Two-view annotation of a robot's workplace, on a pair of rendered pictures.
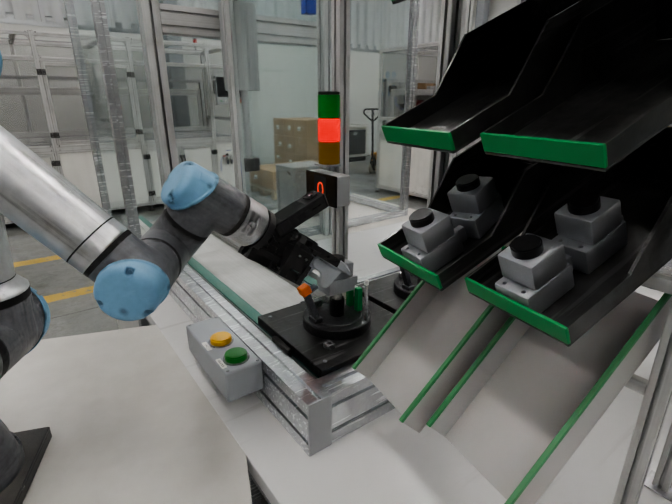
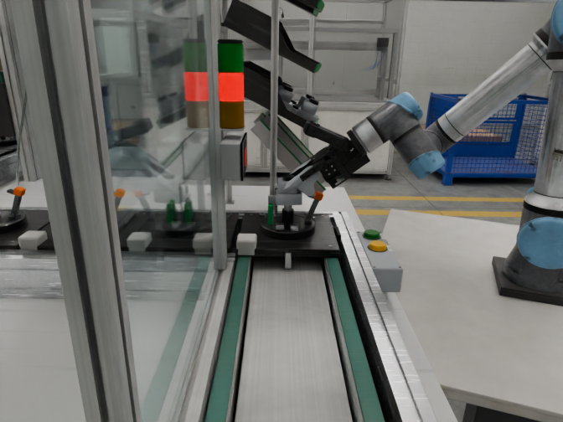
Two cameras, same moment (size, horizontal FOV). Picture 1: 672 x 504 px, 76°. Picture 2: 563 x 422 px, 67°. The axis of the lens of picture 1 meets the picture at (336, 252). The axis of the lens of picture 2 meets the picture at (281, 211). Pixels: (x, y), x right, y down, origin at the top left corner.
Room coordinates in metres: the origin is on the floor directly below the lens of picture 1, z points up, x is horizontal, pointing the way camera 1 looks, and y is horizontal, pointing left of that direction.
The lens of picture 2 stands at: (1.62, 0.58, 1.39)
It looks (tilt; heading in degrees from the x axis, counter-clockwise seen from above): 20 degrees down; 216
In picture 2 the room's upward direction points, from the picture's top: 1 degrees clockwise
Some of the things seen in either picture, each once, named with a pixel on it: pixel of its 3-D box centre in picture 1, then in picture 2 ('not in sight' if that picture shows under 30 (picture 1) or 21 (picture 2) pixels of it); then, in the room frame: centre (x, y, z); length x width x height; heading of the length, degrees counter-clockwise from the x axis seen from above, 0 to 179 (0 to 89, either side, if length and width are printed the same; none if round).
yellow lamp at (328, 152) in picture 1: (329, 152); (230, 114); (1.00, 0.02, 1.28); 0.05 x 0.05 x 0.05
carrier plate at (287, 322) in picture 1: (336, 326); (287, 232); (0.78, 0.00, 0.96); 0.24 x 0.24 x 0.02; 36
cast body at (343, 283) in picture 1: (340, 272); (284, 189); (0.79, -0.01, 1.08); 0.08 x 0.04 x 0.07; 127
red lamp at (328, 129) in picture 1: (329, 129); (230, 86); (1.00, 0.02, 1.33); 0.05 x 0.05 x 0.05
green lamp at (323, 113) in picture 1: (328, 106); (229, 58); (1.00, 0.02, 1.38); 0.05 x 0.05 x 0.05
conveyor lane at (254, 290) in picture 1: (277, 294); (276, 316); (1.04, 0.16, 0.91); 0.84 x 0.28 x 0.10; 36
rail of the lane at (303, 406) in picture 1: (216, 315); (364, 308); (0.91, 0.28, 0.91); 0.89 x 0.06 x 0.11; 36
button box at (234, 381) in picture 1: (222, 354); (376, 259); (0.72, 0.22, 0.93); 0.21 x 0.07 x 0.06; 36
